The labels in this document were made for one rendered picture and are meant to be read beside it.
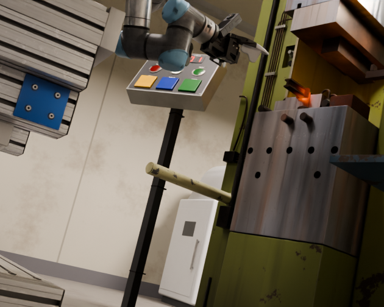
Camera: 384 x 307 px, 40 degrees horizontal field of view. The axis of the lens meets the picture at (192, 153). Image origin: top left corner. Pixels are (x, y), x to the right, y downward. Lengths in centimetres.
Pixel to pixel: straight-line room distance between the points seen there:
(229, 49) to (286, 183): 48
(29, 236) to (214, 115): 215
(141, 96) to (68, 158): 259
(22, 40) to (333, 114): 105
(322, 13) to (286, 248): 88
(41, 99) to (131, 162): 386
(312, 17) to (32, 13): 126
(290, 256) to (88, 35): 96
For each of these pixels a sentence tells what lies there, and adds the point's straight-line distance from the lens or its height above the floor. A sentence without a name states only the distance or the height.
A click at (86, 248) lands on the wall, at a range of 475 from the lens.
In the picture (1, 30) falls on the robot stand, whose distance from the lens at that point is 103.
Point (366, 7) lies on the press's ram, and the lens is 209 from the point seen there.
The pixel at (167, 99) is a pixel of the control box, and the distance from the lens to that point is 212.
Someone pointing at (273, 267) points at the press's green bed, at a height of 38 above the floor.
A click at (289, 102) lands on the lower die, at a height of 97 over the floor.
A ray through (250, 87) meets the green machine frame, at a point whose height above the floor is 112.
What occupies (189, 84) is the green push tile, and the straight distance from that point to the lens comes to 210.
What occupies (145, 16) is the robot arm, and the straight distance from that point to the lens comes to 151.
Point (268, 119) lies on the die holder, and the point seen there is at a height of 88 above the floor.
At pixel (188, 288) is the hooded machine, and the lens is 433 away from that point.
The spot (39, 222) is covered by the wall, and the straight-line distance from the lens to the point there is 463.
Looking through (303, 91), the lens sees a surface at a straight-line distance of 191.
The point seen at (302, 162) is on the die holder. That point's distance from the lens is 174.
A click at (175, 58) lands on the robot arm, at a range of 143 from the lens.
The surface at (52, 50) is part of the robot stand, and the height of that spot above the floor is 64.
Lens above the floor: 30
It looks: 12 degrees up
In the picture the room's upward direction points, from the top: 13 degrees clockwise
